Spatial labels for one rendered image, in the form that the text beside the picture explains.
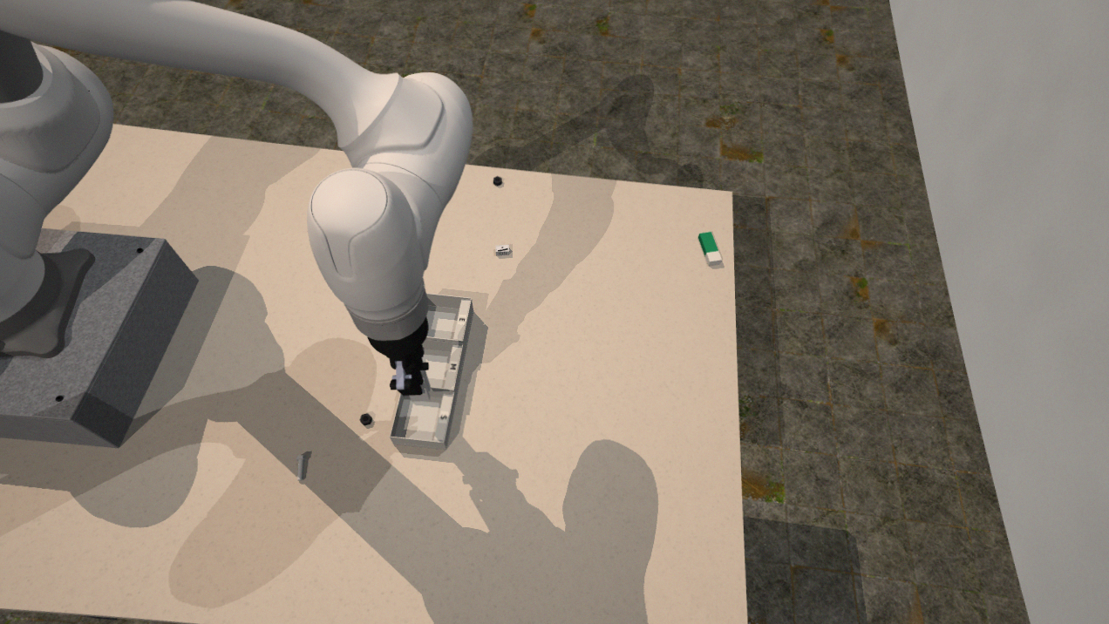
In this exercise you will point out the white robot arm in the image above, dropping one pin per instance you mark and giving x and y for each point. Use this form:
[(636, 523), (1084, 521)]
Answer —
[(371, 241)]

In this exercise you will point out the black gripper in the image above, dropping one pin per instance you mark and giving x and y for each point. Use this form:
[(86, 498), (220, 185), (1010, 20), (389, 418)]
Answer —
[(401, 352)]

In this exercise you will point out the grey three-compartment bin rack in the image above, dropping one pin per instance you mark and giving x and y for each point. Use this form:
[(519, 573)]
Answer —
[(450, 319)]

